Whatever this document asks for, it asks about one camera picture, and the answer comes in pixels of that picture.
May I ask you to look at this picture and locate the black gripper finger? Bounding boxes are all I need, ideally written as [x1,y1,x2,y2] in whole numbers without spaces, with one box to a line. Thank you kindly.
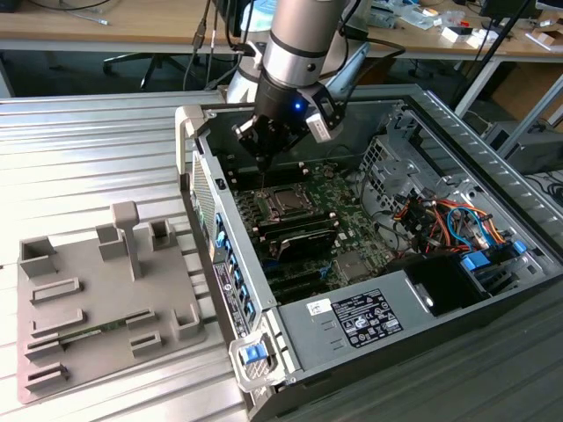
[231,114,269,172]
[266,125,309,171]

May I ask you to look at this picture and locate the metal socket cover frame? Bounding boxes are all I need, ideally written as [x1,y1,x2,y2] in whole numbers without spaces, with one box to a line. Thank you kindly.
[262,183,318,221]

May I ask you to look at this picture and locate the silver CPU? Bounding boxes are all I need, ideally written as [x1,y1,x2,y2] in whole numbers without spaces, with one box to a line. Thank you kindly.
[273,189,305,211]

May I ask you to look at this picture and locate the black CPU socket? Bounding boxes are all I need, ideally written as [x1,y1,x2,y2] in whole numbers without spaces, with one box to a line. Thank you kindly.
[256,182,320,222]

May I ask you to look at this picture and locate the grey open PC case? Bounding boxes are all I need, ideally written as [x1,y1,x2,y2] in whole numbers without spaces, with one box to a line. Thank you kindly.
[174,85,563,421]

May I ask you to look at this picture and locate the black graphics card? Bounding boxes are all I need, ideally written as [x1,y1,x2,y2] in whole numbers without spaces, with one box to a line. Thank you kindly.
[262,228,340,266]

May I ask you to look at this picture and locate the green motherboard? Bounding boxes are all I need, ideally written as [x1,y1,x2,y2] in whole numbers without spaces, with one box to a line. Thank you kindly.
[230,162,399,305]

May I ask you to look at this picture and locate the grey perforated drive cage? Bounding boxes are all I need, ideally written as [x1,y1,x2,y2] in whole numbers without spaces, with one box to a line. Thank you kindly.
[358,131,441,221]

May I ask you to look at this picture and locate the black office chair base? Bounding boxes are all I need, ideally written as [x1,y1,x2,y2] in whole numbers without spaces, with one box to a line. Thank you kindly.
[103,51,197,91]

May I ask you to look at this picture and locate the grey chipset heatsink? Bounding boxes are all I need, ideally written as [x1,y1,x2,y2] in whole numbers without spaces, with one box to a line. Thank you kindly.
[333,252,376,283]

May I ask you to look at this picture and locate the wooden desk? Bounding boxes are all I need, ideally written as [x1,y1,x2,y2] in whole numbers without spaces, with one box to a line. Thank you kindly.
[0,0,563,146]

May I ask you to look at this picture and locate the grey power supply unit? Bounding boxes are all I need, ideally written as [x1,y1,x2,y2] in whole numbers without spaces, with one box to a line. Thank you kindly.
[275,268,435,371]

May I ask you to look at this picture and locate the black rating label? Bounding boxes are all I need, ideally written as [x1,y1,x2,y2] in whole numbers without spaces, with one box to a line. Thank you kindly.
[332,288,404,348]

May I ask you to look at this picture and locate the black plastic air shroud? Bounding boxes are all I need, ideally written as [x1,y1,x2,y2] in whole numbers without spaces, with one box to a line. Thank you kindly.
[386,253,492,318]

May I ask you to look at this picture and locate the black slanted pole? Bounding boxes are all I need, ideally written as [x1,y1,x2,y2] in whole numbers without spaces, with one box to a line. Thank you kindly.
[452,0,529,109]

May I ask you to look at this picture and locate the grey parts rack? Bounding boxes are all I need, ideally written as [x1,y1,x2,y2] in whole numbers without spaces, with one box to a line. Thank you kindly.
[16,200,208,405]

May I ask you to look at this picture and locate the blue disk carrier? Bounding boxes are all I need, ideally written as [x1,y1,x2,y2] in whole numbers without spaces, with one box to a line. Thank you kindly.
[460,250,493,273]

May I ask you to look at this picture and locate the grey desktop computer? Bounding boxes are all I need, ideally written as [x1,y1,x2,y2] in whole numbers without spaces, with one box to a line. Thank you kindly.
[481,120,563,175]

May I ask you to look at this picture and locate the green RAM stick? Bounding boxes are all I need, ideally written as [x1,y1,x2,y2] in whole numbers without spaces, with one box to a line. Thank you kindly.
[59,319,133,345]

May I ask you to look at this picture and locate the brown cardboard box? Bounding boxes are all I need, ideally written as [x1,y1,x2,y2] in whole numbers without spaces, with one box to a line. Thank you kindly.
[537,31,563,50]

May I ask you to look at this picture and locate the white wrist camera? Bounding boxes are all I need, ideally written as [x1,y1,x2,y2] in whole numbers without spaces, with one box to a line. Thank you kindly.
[305,112,332,145]

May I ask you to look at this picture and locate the red yellow wire bundle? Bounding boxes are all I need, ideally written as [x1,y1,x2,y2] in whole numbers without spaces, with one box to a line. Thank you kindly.
[392,197,452,256]

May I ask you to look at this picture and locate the blue data wire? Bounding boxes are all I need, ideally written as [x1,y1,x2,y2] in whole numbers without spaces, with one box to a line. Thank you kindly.
[446,205,494,254]

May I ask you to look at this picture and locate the orange data wire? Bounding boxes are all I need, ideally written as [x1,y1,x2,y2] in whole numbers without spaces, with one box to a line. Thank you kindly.
[477,213,509,245]

